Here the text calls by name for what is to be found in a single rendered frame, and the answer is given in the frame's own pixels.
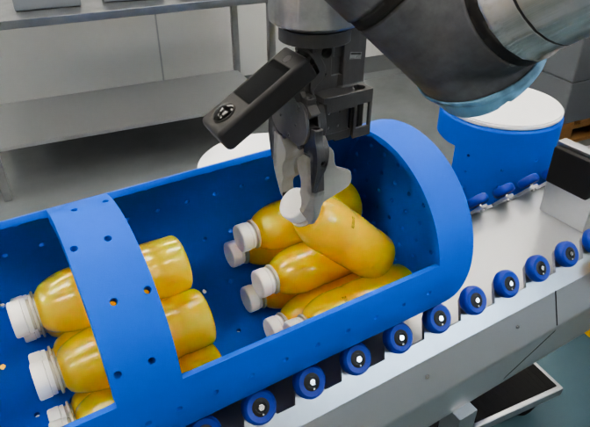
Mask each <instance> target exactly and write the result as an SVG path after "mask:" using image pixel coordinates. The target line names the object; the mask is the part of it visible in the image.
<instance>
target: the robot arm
mask: <svg viewBox="0 0 590 427"><path fill-rule="evenodd" d="M268 12H269V21H270V22H271V23H272V24H273V25H276V26H277V27H278V39H279V40H280V41H281V42H282V43H284V44H285V45H288V46H292V47H295V52H294V51H293V50H291V49H289V48H288V47H284V48H283V49H282V50H281V51H280V52H278V53H277V54H276V55H275V56H274V57H272V58H271V59H270V60H269V61H268V62H266V63H265V64H264V65H263V66H262V67H261V68H259V69H258V70H257V71H256V72H255V73H254V74H253V75H252V76H251V77H250V78H248V79H247V80H246V81H245V82H244V83H242V84H241V85H240V86H239V87H238V88H237V89H235V90H234V91H233V92H232V93H231V94H229V95H228V96H227V97H226V98H225V99H223V100H222V101H221V102H220V103H219V104H218V105H216V106H215V107H214V108H213V109H212V110H211V111H209V112H208V113H207V114H206V115H205V116H204V118H203V123H204V125H205V126H206V128H207V129H208V130H209V131H210V133H211V134H212V135H213V136H214V137H215V138H216V139H217V140H218V141H219V142H220V143H221V144H222V145H223V146H224V147H225V148H227V149H234V148H236V147H237V146H238V145H239V144H240V143H241V142H243V141H244V140H245V139H246V138H247V137H248V136H250V135H251V134H252V133H253V132H254V131H255V130H256V129H257V128H258V127H259V126H260V125H262V124H263V123H264V122H265V121H266V120H267V119H269V139H270V152H271V159H272V160H273V163H274V170H275V174H276V178H277V183H278V187H279V191H280V193H281V195H282V197H283V196H284V195H285V194H286V193H287V192H288V191H289V190H290V189H293V188H294V187H293V179H294V178H295V177H296V176H297V175H299V176H300V181H301V187H300V191H299V193H300V197H301V208H300V212H301V213H302V214H303V215H304V217H305V218H306V220H307V221H308V223H309V224H314V223H315V222H316V221H317V219H318V217H319V215H320V210H321V206H322V205H323V203H324V202H325V201H326V200H328V199H330V198H331V197H333V196H334V195H335V194H337V193H338V192H341V191H342V190H344V189H345V188H347V187H348V186H349V184H350V182H351V178H352V176H351V172H350V170H348V169H345V168H342V167H338V166H336V165H335V154H334V151H333V150H332V149H331V148H330V147H329V145H328V141H331V140H333V141H339V140H342V139H346V138H349V136H350V135H351V138H352V139H354V138H357V137H361V136H364V135H367V134H370V129H371V109H372V99H373V88H372V87H370V86H369V85H367V84H365V83H364V81H363V77H364V64H365V53H366V40H367V39H368V40H369V41H370V42H371V43H372V44H373V45H374V46H375V47H376V48H377V49H378V50H379V51H380V52H381V53H383V54H384V55H385V56H386V57H387V58H388V59H389V60H390V61H391V62H392V63H393V64H394V65H395V66H396V67H397V68H399V69H400V70H401V71H402V72H403V73H404V74H405V75H406V76H407V77H408V78H409V79H410V80H411V81H412V82H413V83H415V84H416V85H417V88H418V90H419V91H420V93H421V94H422V95H423V96H424V97H425V98H427V99H428V100H430V101H432V102H434V103H436V104H438V105H439V106H440V107H442V109H443V110H444V111H445V112H447V113H449V114H451V115H454V116H457V117H461V118H473V117H478V116H482V115H485V114H488V113H490V112H494V111H496V110H498V109H499V108H500V107H501V106H503V105H504V104H505V103H506V102H508V101H509V102H511V101H513V100H514V99H516V98H517V97H519V96H520V95H521V94H522V93H523V92H524V91H525V90H526V89H527V88H528V87H529V86H530V85H531V84H532V83H533V82H534V81H535V80H536V78H537V77H538V76H539V74H540V73H541V71H542V70H543V67H544V65H545V63H546V61H547V58H550V57H551V56H553V55H554V54H555V53H556V52H557V51H558V50H559V49H562V48H564V47H568V46H570V45H571V44H574V43H576V42H578V41H581V40H583V39H586V38H588V37H590V0H268ZM367 102H368V108H367V119H366V125H363V103H367Z"/></svg>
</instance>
